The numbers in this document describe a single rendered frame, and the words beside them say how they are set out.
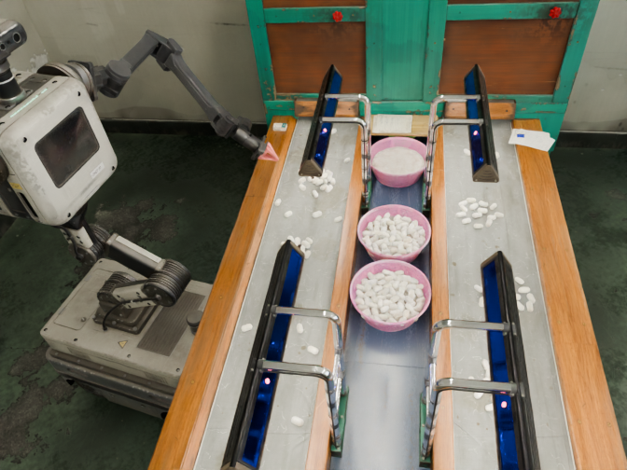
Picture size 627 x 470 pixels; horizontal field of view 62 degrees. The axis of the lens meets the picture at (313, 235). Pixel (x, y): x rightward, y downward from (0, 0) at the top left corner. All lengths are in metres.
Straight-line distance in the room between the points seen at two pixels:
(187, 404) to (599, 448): 1.11
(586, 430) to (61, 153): 1.60
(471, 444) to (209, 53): 2.79
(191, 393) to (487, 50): 1.74
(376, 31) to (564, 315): 1.32
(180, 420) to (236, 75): 2.47
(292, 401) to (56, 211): 0.87
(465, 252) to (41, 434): 1.97
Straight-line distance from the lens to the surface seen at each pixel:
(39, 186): 1.60
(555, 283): 1.86
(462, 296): 1.79
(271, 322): 1.28
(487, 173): 1.71
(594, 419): 1.63
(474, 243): 1.95
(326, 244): 1.92
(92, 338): 2.25
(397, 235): 1.94
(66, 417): 2.71
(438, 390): 1.20
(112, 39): 3.80
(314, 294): 1.78
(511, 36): 2.37
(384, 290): 1.77
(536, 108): 2.54
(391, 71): 2.40
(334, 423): 1.41
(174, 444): 1.57
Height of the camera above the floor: 2.15
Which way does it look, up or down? 46 degrees down
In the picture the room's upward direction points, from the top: 7 degrees counter-clockwise
